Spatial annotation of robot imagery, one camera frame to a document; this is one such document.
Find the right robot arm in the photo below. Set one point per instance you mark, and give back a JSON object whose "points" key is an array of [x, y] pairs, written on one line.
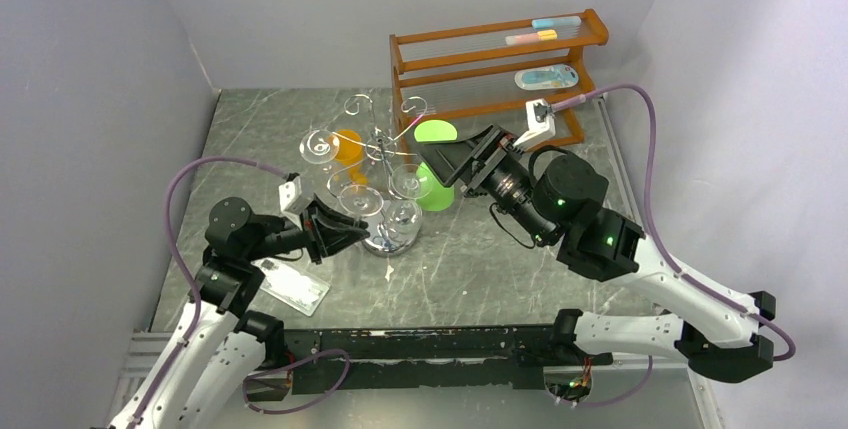
{"points": [[715, 330]]}

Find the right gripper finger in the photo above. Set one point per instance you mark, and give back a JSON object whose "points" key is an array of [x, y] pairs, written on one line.
{"points": [[482, 145], [443, 159]]}

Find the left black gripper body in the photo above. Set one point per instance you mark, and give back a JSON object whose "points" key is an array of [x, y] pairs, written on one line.
{"points": [[309, 236]]}

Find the green plastic wine glass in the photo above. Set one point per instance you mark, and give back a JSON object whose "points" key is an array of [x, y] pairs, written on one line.
{"points": [[439, 197]]}

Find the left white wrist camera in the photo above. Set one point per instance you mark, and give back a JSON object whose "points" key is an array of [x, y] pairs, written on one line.
{"points": [[294, 197]]}

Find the white packaged card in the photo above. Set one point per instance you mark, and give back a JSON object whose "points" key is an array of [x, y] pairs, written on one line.
{"points": [[300, 291]]}

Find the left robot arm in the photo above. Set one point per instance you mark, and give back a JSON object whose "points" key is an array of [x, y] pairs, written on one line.
{"points": [[219, 342]]}

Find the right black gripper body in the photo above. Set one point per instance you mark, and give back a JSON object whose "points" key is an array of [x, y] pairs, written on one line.
{"points": [[481, 165]]}

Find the orange wooden shelf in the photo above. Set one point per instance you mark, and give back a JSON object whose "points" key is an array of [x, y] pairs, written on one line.
{"points": [[468, 72]]}

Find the orange plastic wine glass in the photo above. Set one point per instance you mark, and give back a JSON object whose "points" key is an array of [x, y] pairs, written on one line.
{"points": [[350, 154]]}

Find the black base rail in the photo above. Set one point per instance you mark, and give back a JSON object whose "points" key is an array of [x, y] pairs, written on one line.
{"points": [[400, 358]]}

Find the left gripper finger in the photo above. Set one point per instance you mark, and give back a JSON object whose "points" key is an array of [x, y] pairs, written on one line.
{"points": [[335, 239], [325, 218]]}

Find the white blue blister pack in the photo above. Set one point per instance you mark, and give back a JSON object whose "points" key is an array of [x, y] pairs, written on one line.
{"points": [[558, 76]]}

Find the chrome wine glass rack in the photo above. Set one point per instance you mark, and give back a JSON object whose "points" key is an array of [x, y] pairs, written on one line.
{"points": [[383, 153]]}

